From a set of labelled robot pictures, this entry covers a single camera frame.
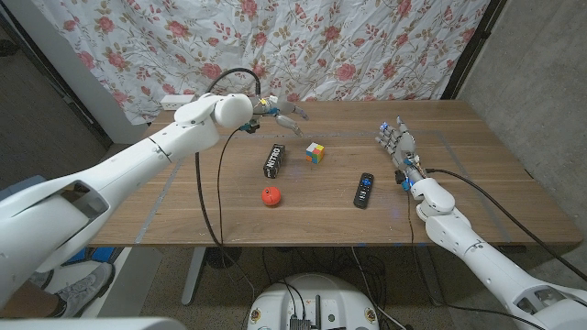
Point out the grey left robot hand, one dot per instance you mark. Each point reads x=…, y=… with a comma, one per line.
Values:
x=280, y=109

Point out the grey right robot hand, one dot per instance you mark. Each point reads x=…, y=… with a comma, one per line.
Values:
x=403, y=144

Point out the multicoloured Rubik's cube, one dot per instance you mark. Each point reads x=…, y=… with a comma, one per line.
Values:
x=315, y=152

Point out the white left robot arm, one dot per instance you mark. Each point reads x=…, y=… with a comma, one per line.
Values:
x=114, y=169

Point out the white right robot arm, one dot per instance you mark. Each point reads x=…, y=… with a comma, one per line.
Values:
x=458, y=234

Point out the black TV remote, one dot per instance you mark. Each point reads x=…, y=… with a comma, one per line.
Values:
x=363, y=191

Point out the white floral backdrop cloth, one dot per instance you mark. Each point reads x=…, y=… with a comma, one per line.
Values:
x=321, y=46

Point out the red round ball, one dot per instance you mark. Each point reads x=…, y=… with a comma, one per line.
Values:
x=271, y=196

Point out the white power strip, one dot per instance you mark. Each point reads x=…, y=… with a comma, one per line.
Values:
x=174, y=102

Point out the black backdrop stand pole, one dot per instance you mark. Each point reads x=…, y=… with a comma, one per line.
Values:
x=476, y=46

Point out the grey metal table leg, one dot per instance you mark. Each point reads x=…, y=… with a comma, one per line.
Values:
x=192, y=279
x=428, y=275

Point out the black round floor base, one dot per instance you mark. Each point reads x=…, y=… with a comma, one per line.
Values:
x=224, y=257

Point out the white robot torso base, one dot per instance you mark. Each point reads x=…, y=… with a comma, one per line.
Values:
x=344, y=298

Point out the white floor mat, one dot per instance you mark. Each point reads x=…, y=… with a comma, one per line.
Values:
x=137, y=279

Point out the blue floor pad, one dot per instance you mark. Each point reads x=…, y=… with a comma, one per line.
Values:
x=102, y=254
x=77, y=256

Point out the grey sneaker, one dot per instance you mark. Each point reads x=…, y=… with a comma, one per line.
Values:
x=87, y=286

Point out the blue plastic bin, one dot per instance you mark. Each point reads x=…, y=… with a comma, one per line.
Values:
x=16, y=185

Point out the white robot chest edge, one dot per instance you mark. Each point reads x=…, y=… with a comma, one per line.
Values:
x=91, y=324

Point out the person bare leg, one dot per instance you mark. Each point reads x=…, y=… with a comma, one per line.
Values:
x=23, y=302

